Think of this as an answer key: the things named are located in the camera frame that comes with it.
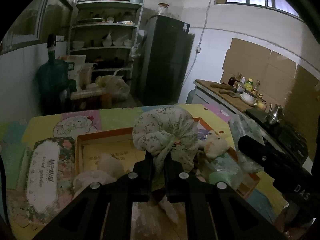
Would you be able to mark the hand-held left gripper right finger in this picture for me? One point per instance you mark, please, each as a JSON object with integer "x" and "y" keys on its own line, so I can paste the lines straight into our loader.
{"x": 175, "y": 180}

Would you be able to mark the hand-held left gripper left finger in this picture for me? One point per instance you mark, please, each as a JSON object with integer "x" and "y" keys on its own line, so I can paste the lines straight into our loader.
{"x": 143, "y": 180}

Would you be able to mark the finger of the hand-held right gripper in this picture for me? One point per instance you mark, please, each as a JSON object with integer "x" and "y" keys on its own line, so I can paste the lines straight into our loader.
{"x": 262, "y": 155}

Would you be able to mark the cream plush toy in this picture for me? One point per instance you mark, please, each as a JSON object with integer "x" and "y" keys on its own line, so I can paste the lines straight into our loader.
{"x": 110, "y": 165}

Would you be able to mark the light green plastic packet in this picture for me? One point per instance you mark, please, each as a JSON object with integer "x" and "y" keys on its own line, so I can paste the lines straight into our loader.
{"x": 220, "y": 177}

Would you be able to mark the beige plush toy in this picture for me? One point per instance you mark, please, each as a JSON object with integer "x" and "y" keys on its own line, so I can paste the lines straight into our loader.
{"x": 215, "y": 145}

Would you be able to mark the orange-edged cardboard box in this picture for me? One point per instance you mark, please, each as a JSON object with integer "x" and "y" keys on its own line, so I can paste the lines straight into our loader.
{"x": 110, "y": 145}

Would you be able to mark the pale pink fluffy towel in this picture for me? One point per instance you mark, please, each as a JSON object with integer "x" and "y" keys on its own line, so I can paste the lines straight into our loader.
{"x": 87, "y": 180}

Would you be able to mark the white floral cloth bundle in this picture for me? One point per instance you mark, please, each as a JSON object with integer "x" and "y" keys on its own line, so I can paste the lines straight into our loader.
{"x": 162, "y": 125}

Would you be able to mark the purple soft item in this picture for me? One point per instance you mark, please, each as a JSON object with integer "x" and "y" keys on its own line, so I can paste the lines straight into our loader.
{"x": 202, "y": 134}

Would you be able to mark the black gas stove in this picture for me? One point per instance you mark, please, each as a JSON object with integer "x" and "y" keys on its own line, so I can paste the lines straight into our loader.
{"x": 292, "y": 142}

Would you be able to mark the clear bag with green print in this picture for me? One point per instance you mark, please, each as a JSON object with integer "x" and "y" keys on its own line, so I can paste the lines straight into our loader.
{"x": 245, "y": 127}

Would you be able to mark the black induction cooker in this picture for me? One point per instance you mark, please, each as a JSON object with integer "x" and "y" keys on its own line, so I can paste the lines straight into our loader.
{"x": 260, "y": 120}

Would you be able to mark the steel kettle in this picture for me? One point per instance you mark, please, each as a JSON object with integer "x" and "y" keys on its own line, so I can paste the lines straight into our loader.
{"x": 274, "y": 115}

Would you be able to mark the white bowl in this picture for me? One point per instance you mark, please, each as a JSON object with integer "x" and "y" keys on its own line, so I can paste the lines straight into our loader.
{"x": 248, "y": 98}

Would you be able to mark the row of condiment bottles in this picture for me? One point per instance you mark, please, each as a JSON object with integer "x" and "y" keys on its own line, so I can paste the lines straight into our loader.
{"x": 246, "y": 83}

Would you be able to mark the kitchen counter with wooden top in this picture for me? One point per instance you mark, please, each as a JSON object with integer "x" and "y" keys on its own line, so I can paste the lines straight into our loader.
{"x": 212, "y": 90}

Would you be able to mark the grey gas cylinder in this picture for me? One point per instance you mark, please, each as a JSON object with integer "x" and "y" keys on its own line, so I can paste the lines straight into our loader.
{"x": 191, "y": 96}

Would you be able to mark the brown carton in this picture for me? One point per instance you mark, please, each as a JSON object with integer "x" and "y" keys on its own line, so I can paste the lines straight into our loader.
{"x": 90, "y": 100}

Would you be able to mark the plastic bag of vegetables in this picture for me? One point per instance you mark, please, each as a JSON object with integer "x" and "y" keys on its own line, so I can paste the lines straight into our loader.
{"x": 112, "y": 87}

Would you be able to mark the floral tissue packet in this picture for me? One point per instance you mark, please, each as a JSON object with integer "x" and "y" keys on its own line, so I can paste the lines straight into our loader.
{"x": 45, "y": 170}

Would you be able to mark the grey refrigerator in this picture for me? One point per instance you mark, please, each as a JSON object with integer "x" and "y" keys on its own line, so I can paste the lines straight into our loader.
{"x": 165, "y": 62}

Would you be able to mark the translucent plastic container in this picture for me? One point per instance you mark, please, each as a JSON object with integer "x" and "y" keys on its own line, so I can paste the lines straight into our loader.
{"x": 87, "y": 76}

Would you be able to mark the green flat packet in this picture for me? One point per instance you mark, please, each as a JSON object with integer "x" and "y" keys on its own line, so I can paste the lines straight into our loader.
{"x": 12, "y": 162}

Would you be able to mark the white sack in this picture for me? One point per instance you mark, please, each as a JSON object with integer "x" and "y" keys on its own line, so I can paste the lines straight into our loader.
{"x": 75, "y": 66}

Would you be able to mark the blue water jug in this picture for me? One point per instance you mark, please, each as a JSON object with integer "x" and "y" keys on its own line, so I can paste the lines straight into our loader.
{"x": 52, "y": 77}

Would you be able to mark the white ceramic jug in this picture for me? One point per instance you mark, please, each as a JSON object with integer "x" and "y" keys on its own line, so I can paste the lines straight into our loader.
{"x": 108, "y": 39}

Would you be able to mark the glass jar with orange lid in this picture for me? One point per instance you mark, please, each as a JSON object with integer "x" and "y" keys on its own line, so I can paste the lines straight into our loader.
{"x": 162, "y": 10}

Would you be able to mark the white metal shelf rack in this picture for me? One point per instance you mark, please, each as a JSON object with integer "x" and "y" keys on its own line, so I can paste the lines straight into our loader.
{"x": 107, "y": 5}

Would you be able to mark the aluminium sliding window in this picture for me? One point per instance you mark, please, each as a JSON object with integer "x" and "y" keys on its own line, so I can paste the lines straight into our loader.
{"x": 37, "y": 12}

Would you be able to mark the cardboard sheets on wall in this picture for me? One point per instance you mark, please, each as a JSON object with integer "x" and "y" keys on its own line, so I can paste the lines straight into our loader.
{"x": 250, "y": 60}

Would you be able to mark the wall socket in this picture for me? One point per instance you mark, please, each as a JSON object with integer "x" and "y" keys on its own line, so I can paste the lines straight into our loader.
{"x": 198, "y": 50}

